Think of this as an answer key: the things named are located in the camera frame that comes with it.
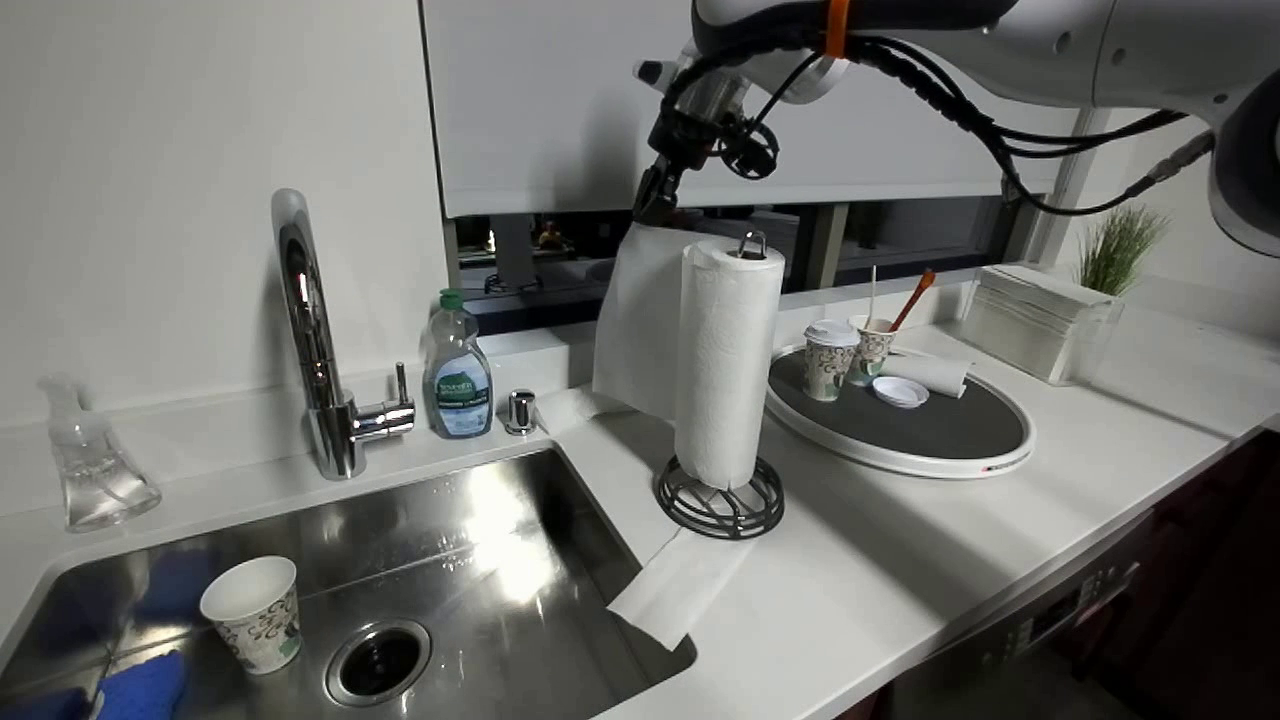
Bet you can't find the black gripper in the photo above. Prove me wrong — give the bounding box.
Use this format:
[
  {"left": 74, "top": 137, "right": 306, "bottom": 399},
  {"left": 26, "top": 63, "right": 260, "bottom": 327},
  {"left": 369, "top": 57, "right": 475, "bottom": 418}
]
[{"left": 628, "top": 63, "right": 752, "bottom": 228}]

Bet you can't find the white paper towel roll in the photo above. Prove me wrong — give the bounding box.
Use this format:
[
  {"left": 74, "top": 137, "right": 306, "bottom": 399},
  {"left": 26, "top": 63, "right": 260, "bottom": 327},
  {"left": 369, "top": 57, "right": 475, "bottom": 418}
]
[{"left": 587, "top": 215, "right": 794, "bottom": 495}]

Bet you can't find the white roller blind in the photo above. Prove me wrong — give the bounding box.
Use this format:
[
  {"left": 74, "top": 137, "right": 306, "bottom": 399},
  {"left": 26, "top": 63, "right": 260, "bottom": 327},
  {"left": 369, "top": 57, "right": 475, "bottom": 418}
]
[{"left": 421, "top": 0, "right": 1127, "bottom": 224}]

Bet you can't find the dark glass window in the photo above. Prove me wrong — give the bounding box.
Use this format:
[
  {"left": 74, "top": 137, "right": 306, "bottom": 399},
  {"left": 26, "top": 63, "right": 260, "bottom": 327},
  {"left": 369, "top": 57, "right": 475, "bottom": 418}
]
[{"left": 441, "top": 193, "right": 1054, "bottom": 341}]

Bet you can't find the paper cup with white lid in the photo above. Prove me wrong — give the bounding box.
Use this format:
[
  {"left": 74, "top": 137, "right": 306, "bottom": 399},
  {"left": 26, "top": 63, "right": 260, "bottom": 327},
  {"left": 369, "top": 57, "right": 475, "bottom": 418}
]
[{"left": 800, "top": 317, "right": 865, "bottom": 406}]

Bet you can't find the small chrome sink fitting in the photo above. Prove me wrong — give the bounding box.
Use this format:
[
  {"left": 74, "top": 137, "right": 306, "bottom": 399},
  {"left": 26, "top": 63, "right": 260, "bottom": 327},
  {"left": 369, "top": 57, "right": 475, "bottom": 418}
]
[{"left": 492, "top": 385, "right": 546, "bottom": 441}]

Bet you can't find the open patterned paper cup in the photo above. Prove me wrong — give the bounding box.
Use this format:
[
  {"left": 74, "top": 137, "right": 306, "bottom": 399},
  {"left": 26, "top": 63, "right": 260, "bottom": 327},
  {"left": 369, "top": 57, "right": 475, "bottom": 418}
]
[{"left": 852, "top": 317, "right": 899, "bottom": 395}]

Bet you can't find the clear dish soap bottle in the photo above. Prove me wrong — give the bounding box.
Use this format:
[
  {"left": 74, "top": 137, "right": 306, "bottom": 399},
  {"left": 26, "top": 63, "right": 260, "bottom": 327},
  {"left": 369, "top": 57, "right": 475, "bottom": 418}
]
[{"left": 421, "top": 283, "right": 501, "bottom": 443}]

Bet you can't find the orange plastic fork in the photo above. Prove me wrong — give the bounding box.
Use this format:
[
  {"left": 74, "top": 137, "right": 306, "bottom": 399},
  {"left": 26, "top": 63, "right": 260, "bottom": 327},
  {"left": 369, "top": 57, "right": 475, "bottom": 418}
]
[{"left": 890, "top": 265, "right": 945, "bottom": 341}]

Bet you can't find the small white bowl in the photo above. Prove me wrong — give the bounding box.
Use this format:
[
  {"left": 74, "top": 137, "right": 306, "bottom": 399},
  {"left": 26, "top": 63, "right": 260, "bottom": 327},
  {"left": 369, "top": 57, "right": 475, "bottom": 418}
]
[{"left": 865, "top": 370, "right": 938, "bottom": 417}]

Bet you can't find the chrome kitchen faucet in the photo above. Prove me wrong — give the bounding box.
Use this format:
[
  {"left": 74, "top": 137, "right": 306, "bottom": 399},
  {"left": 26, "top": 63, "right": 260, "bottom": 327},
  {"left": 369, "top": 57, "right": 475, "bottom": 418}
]
[{"left": 269, "top": 183, "right": 421, "bottom": 485}]

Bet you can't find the flat white paper towel strip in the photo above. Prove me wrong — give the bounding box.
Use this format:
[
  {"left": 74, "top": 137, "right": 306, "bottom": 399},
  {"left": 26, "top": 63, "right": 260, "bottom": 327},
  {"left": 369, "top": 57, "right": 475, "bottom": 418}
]
[{"left": 537, "top": 378, "right": 761, "bottom": 655}]

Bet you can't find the white rectangular box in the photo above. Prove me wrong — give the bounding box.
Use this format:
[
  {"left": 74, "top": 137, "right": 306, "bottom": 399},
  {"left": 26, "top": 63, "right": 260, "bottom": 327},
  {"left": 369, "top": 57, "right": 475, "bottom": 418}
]
[{"left": 957, "top": 261, "right": 1122, "bottom": 389}]

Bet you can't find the stainless steel sink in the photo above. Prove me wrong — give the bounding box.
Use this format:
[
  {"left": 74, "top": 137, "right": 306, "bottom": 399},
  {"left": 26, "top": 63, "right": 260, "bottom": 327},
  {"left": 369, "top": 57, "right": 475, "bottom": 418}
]
[{"left": 0, "top": 443, "right": 702, "bottom": 720}]

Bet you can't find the small green plant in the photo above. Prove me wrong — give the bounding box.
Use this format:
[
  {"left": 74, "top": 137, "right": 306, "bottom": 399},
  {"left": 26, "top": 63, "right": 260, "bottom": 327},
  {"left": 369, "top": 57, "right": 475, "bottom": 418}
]
[{"left": 1080, "top": 203, "right": 1168, "bottom": 301}]

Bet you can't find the round metal sink drain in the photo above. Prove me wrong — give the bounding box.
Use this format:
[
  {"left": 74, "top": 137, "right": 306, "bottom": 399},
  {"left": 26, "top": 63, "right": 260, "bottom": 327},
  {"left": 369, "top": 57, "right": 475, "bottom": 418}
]
[{"left": 322, "top": 614, "right": 438, "bottom": 711}]

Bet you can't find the white paper cup green print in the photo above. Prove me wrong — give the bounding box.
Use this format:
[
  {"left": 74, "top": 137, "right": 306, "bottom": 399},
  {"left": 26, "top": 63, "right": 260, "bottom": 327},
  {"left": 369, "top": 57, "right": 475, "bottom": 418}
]
[{"left": 198, "top": 553, "right": 310, "bottom": 679}]

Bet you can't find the black under-counter appliance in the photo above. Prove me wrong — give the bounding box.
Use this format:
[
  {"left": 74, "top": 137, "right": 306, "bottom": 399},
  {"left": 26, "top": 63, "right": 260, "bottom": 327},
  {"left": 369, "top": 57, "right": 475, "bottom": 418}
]
[{"left": 852, "top": 435, "right": 1280, "bottom": 720}]

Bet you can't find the orange cable strap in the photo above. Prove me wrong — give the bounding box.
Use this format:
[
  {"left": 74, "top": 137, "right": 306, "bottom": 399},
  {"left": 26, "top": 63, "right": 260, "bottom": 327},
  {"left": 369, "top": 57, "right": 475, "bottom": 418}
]
[{"left": 820, "top": 0, "right": 859, "bottom": 60}]

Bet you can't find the black wire towel holder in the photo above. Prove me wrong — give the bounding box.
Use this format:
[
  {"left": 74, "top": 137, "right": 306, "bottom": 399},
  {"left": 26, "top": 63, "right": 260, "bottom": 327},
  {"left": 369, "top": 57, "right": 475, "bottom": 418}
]
[{"left": 651, "top": 224, "right": 794, "bottom": 542}]

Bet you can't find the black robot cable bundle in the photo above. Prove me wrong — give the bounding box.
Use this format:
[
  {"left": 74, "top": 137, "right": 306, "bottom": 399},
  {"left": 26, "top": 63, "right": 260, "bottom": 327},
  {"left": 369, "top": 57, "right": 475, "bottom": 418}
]
[{"left": 635, "top": 34, "right": 1222, "bottom": 224}]

